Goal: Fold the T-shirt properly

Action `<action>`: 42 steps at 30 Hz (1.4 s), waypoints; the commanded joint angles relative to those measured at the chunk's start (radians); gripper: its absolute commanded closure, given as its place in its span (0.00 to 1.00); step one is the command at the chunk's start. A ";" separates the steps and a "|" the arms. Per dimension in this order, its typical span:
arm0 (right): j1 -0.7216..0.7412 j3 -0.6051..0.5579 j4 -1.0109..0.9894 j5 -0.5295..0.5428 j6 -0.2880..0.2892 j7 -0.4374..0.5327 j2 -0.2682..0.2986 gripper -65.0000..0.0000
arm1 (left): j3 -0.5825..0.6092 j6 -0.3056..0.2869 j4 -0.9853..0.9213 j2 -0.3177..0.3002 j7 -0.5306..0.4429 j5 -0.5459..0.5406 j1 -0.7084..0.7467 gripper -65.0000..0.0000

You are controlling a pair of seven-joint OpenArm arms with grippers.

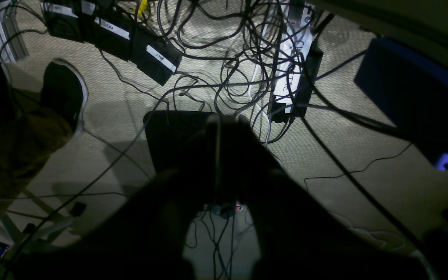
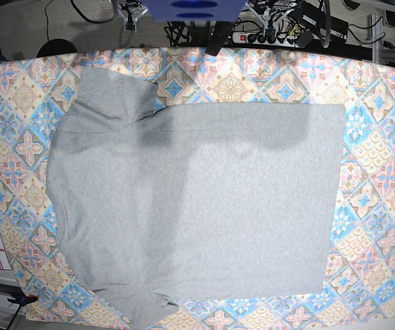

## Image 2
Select blue mount plate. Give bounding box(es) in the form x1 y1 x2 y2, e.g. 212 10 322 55
141 0 246 21

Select black round base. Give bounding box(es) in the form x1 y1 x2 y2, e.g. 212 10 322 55
36 38 78 58

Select patterned tile tablecloth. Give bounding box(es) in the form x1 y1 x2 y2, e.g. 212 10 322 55
0 47 395 329

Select white power strip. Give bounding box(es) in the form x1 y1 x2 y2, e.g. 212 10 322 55
231 32 299 48

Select tangled black cables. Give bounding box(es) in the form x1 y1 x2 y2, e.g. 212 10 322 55
163 20 198 47

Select grey T-shirt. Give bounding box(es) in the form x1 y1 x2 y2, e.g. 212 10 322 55
46 67 346 329

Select black bracket under mount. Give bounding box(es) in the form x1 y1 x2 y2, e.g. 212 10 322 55
205 21 233 56

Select black clamp bottom left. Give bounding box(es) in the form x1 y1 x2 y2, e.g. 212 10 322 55
8 294 38 307

